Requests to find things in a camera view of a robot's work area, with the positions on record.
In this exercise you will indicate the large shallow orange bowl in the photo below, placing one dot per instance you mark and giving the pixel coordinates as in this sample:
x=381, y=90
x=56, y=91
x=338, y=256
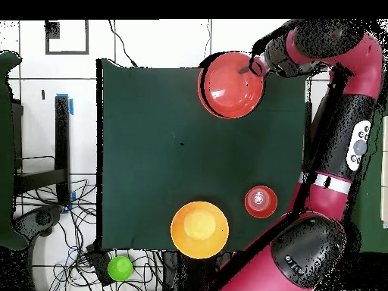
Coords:
x=233, y=91

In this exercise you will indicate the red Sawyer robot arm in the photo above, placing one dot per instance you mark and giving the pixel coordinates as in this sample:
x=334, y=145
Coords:
x=318, y=242

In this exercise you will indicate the dark green table cloth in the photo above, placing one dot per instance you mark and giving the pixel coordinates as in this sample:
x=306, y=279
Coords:
x=166, y=151

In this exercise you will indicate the small orange bowl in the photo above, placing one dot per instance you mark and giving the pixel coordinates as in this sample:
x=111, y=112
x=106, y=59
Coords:
x=260, y=201

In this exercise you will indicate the large yellow bowl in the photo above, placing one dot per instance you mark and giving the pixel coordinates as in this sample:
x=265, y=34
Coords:
x=200, y=230

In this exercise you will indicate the blue tape strip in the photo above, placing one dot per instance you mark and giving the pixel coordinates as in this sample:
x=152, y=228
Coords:
x=71, y=106

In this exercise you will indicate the neighbouring green table cloth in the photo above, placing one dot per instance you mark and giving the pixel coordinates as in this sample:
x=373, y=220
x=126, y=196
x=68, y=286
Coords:
x=372, y=212
x=6, y=151

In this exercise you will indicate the black square floor marker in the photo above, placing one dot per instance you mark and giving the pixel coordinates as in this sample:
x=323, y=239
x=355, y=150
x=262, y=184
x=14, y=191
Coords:
x=52, y=30

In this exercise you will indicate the green cup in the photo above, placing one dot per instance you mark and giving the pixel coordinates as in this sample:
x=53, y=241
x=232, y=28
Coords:
x=120, y=269

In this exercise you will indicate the black stand base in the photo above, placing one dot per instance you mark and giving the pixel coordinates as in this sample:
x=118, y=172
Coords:
x=42, y=218

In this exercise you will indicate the black table frame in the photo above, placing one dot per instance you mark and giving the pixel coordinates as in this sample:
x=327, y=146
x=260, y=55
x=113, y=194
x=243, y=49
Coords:
x=62, y=136

